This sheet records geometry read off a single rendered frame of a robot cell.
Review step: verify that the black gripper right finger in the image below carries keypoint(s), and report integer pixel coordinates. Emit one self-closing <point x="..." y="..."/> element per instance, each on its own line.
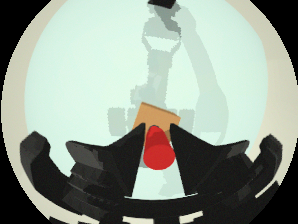
<point x="196" y="159"/>

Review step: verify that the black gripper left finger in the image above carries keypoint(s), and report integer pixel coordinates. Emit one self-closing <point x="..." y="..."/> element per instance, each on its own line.
<point x="121" y="157"/>

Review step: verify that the orange block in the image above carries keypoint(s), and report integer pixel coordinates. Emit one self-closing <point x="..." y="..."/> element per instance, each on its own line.
<point x="155" y="116"/>

